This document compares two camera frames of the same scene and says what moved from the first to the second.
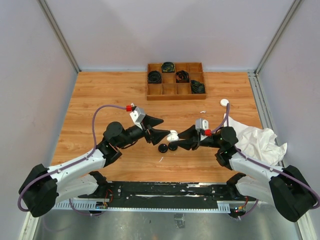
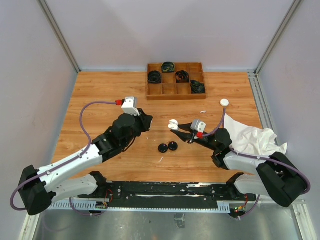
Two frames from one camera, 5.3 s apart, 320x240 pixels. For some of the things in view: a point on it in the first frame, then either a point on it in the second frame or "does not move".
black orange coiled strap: x=182 y=76 does not move
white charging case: x=173 y=136 to x=173 y=124
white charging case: x=224 y=102 does not move
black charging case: x=163 y=148 does not move
